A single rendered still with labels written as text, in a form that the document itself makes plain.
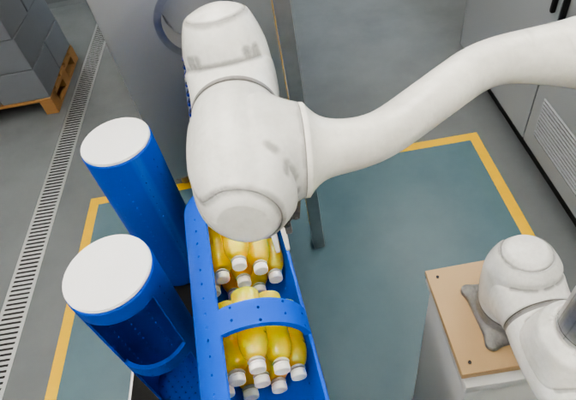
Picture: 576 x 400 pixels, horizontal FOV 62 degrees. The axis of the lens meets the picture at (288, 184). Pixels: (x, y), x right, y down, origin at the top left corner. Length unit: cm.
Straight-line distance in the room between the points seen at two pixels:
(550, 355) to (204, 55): 81
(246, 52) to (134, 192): 151
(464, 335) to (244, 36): 99
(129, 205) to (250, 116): 163
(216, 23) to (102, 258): 118
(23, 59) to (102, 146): 221
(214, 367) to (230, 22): 78
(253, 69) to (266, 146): 13
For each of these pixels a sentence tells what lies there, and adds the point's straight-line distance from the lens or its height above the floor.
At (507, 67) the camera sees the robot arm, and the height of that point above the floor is 184.
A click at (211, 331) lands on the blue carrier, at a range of 117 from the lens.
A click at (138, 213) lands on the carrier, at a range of 211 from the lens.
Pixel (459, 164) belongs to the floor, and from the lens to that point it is 312.
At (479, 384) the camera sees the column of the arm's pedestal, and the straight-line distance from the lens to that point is 132.
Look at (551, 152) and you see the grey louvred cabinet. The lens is 294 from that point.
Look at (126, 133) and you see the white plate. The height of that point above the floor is 104.
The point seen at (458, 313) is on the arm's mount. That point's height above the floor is 102.
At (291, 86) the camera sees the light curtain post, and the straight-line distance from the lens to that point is 190.
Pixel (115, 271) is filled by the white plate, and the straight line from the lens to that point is 158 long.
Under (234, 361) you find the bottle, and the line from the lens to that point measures 120.
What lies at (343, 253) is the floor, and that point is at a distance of 267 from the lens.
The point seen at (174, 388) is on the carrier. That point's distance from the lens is 232.
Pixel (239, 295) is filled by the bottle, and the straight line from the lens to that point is 121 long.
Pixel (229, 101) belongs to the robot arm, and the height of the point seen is 193.
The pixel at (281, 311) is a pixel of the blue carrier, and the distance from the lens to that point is 115.
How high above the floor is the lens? 222
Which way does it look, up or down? 47 degrees down
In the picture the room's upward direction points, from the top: 12 degrees counter-clockwise
